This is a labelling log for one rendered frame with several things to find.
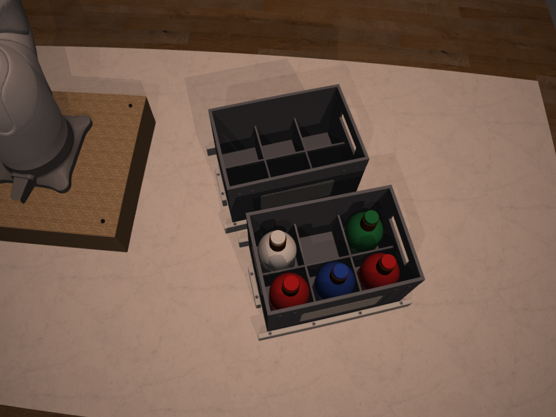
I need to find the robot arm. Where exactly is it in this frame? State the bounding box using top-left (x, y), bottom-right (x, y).
top-left (0, 0), bottom-right (93, 204)

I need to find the green bottle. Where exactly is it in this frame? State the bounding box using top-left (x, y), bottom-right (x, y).
top-left (344, 210), bottom-right (383, 254)

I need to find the beige bottle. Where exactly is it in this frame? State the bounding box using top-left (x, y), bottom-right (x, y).
top-left (258, 230), bottom-right (297, 273)

